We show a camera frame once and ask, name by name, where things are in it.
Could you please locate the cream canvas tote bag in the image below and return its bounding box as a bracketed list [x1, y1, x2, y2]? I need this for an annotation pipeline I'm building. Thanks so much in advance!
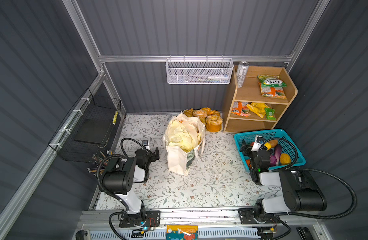
[163, 112, 206, 176]

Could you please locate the yellow translucent plastic bag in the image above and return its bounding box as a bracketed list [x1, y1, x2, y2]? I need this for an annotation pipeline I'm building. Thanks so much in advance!
[166, 120, 202, 153]

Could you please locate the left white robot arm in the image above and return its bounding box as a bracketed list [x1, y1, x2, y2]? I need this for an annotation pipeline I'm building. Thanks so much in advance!
[96, 148, 161, 234]

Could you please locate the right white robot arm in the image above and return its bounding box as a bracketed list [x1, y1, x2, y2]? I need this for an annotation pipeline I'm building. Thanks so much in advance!
[240, 137, 327, 223]

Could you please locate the purple eggplant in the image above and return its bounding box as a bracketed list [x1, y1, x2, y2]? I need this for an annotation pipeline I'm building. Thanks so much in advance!
[270, 145, 282, 167]

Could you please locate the brown toy potato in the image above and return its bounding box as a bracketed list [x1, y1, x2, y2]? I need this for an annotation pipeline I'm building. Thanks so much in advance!
[268, 139, 278, 148]

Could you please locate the teal plastic basket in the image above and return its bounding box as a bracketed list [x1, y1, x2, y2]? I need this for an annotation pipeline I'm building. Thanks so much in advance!
[234, 129, 306, 173]

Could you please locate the bundle of pencils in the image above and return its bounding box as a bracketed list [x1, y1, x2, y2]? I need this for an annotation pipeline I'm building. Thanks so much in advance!
[87, 151, 109, 176]

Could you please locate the small green snack packet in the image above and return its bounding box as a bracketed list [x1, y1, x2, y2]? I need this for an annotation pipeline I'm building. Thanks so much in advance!
[265, 108, 276, 121]

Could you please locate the yellow snack packet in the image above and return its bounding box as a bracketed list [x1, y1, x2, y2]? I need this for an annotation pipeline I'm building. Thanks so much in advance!
[246, 103, 270, 119]

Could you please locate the wooden shelf unit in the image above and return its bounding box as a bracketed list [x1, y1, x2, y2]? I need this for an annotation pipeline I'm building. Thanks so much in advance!
[222, 66, 298, 133]

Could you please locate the orange red snack packet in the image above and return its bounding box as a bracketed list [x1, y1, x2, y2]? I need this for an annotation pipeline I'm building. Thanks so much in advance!
[231, 101, 251, 117]

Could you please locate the croissant bread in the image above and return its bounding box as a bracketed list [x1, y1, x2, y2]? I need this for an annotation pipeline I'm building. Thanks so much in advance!
[183, 109, 194, 117]

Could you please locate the orange snack bag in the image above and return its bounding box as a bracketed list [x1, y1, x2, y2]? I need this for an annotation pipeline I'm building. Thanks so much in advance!
[259, 84, 287, 100]

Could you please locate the sugared round bun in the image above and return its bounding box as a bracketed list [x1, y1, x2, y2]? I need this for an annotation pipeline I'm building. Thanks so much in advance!
[193, 109, 208, 118]

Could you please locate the green snack bag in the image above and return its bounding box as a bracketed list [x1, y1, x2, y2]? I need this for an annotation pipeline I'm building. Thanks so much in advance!
[258, 75, 287, 88]

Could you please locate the colourful box at front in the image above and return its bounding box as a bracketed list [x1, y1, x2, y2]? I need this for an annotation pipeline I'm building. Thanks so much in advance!
[166, 225, 199, 240]

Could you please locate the toothpaste tube in basket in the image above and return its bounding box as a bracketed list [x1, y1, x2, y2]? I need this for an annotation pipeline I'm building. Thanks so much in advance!
[188, 75, 230, 82]

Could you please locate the rear silver drink can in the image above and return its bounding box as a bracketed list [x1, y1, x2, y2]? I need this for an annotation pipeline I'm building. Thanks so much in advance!
[236, 61, 249, 88]

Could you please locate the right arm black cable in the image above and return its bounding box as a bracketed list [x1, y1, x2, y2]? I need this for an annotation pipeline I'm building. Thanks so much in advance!
[261, 137, 358, 221]

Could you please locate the black wire wall basket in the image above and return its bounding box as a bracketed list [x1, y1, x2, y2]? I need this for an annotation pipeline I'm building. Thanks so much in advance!
[49, 90, 122, 164]

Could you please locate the white wire wall basket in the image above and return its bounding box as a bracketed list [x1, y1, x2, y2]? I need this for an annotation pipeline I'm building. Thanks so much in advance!
[165, 57, 234, 85]

